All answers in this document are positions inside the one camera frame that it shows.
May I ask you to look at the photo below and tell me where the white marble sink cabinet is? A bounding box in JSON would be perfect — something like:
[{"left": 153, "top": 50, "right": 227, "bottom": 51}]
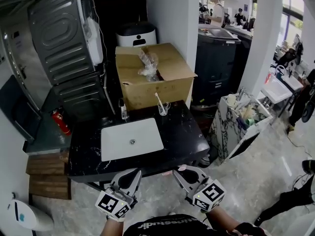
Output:
[{"left": 208, "top": 92, "right": 274, "bottom": 162}]

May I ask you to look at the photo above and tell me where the stack of brown wooden boards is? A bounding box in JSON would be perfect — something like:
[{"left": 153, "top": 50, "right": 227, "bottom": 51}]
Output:
[{"left": 25, "top": 150, "right": 72, "bottom": 201}]

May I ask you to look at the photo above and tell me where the person's right forearm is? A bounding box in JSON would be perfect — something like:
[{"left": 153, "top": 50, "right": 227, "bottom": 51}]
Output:
[{"left": 204, "top": 205, "right": 247, "bottom": 236}]

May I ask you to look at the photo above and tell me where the chrome sink faucet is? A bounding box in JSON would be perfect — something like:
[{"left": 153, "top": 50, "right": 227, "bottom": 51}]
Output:
[{"left": 118, "top": 98, "right": 129, "bottom": 121}]

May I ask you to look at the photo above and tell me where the brown cardboard box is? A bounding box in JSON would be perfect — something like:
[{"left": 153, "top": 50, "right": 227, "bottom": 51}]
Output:
[{"left": 115, "top": 42, "right": 198, "bottom": 112}]

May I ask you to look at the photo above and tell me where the white toothbrush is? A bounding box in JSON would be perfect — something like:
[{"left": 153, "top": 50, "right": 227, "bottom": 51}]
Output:
[{"left": 154, "top": 92, "right": 163, "bottom": 113}]

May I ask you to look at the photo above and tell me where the grey metal washing machine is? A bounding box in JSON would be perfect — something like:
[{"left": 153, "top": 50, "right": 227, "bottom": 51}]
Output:
[{"left": 27, "top": 0, "right": 104, "bottom": 86}]

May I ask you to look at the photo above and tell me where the black framed glass panel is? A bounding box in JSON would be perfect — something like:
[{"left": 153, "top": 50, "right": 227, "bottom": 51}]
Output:
[{"left": 0, "top": 74, "right": 43, "bottom": 144}]

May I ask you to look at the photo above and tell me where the white rectangular sink basin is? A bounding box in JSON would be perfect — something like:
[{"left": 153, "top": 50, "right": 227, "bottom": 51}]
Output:
[{"left": 100, "top": 118, "right": 165, "bottom": 162}]

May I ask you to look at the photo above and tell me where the black marble sink counter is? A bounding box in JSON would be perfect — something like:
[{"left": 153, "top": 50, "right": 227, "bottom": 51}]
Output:
[{"left": 66, "top": 99, "right": 211, "bottom": 183}]

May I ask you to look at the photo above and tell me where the black office chair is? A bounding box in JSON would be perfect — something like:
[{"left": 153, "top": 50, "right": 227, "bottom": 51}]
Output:
[{"left": 274, "top": 47, "right": 298, "bottom": 69}]

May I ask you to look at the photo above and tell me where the white drain hose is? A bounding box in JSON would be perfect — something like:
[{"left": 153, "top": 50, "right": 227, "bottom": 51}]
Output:
[{"left": 101, "top": 59, "right": 117, "bottom": 116}]

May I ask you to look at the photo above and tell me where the white rounded floor device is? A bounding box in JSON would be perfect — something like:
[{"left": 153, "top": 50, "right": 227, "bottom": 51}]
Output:
[{"left": 7, "top": 192, "right": 55, "bottom": 232}]

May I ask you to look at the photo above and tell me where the white black round appliance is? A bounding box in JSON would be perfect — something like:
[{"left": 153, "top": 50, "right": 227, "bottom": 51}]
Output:
[{"left": 115, "top": 22, "right": 158, "bottom": 48}]

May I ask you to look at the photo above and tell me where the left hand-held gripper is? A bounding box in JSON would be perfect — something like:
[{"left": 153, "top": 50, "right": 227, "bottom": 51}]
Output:
[{"left": 95, "top": 169, "right": 143, "bottom": 220}]

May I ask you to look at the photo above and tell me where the person's black shirt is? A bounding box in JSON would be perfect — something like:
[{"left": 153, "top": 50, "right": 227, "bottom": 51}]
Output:
[{"left": 122, "top": 214, "right": 213, "bottom": 236}]

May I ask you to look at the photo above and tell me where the dark grey washing machine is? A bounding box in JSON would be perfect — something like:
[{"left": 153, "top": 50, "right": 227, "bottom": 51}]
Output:
[{"left": 51, "top": 69, "right": 116, "bottom": 123}]

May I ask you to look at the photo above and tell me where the red fire extinguisher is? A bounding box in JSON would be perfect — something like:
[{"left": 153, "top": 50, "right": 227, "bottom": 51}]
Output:
[{"left": 51, "top": 109, "right": 72, "bottom": 137}]

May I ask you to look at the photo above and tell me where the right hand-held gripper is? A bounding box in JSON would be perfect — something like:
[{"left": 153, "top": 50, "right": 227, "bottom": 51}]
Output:
[{"left": 172, "top": 166, "right": 227, "bottom": 213}]

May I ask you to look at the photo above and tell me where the silver metal door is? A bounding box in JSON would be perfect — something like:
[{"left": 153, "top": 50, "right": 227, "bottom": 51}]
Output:
[{"left": 0, "top": 26, "right": 53, "bottom": 113}]

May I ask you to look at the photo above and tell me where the black cabinet with steel sink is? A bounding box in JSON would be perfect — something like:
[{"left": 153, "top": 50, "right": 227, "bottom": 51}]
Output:
[{"left": 191, "top": 24, "right": 253, "bottom": 107}]

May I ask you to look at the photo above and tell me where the person's left forearm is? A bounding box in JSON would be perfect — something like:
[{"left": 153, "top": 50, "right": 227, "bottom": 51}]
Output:
[{"left": 99, "top": 215, "right": 129, "bottom": 236}]

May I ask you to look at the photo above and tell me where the clear glass cup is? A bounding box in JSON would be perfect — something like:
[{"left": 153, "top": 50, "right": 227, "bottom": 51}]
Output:
[{"left": 157, "top": 102, "right": 171, "bottom": 117}]

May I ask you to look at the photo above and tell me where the black floor cable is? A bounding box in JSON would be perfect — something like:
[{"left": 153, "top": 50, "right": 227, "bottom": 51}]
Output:
[{"left": 286, "top": 129, "right": 315, "bottom": 158}]

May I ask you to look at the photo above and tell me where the clear plastic wrap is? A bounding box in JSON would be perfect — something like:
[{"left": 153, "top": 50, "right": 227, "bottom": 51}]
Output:
[{"left": 137, "top": 46, "right": 161, "bottom": 82}]

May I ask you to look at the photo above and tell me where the white ceramic wash basin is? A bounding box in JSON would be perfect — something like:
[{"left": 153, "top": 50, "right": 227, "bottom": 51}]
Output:
[
  {"left": 260, "top": 77, "right": 293, "bottom": 105},
  {"left": 280, "top": 67, "right": 305, "bottom": 91}
]

